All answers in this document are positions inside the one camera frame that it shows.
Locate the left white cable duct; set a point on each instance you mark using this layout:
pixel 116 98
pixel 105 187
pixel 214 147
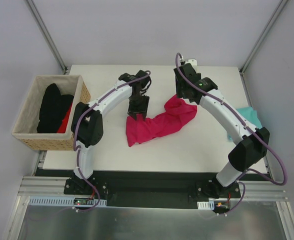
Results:
pixel 66 202

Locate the aluminium rail frame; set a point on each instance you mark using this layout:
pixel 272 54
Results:
pixel 178 222

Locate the aluminium post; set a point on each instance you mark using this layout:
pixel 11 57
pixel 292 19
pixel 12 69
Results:
pixel 46 34
pixel 279 9

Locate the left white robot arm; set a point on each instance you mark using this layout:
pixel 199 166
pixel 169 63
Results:
pixel 87 122

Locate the folded teal t shirt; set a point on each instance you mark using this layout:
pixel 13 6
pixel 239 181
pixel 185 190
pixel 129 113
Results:
pixel 247 113

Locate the right white cable duct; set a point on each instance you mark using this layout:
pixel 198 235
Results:
pixel 206 205

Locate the left rear aluminium post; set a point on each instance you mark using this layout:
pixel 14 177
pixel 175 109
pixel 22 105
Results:
pixel 46 34

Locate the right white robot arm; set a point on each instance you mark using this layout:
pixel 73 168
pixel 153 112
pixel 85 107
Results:
pixel 250 141

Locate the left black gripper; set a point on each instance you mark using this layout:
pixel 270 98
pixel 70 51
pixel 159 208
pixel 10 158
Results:
pixel 138 109

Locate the black t shirt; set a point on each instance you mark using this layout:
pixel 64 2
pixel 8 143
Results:
pixel 50 113

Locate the white cable duct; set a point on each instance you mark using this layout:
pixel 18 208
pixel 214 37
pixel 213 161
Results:
pixel 206 205
pixel 66 202

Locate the wicker laundry basket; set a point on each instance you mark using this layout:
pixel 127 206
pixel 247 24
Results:
pixel 27 121

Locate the right rear aluminium post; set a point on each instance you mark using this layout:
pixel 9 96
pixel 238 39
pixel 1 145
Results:
pixel 279 9

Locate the pink t shirt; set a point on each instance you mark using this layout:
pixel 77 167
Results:
pixel 177 113

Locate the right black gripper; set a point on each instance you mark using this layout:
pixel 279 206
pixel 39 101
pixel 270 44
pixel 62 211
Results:
pixel 184 91

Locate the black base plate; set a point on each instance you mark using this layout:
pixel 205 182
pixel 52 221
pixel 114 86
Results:
pixel 138 189

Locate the red t shirt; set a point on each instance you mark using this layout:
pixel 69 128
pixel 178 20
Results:
pixel 65 119

